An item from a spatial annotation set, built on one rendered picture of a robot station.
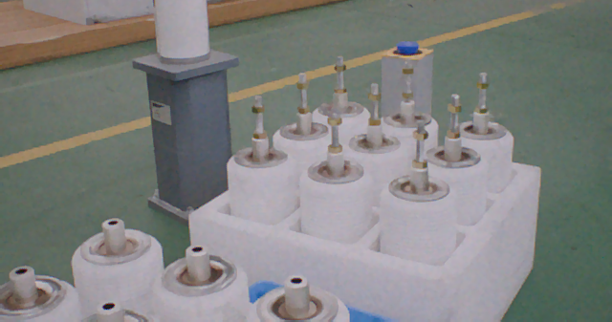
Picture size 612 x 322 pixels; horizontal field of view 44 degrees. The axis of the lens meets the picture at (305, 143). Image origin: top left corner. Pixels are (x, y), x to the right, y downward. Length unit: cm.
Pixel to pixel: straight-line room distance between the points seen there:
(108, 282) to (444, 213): 40
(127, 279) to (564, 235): 86
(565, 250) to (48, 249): 91
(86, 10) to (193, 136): 163
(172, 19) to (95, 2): 162
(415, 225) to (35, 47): 207
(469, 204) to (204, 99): 57
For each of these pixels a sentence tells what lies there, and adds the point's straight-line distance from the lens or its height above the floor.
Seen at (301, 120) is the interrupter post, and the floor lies 27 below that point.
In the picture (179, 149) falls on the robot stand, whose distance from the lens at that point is 141.
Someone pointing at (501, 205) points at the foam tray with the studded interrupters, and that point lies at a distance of 109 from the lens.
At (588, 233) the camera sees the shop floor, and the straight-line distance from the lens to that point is 145.
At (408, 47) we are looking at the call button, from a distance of 134.
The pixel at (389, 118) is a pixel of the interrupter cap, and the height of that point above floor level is 25.
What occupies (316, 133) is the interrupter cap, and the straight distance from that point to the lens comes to 114.
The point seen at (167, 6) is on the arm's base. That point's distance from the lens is 137.
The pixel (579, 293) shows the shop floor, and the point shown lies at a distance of 127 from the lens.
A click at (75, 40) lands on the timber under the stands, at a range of 287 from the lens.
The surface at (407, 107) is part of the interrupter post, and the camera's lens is 118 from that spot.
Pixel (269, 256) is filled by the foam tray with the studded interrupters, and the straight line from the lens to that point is 102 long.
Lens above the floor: 64
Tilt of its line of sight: 21 degrees down
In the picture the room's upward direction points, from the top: 2 degrees counter-clockwise
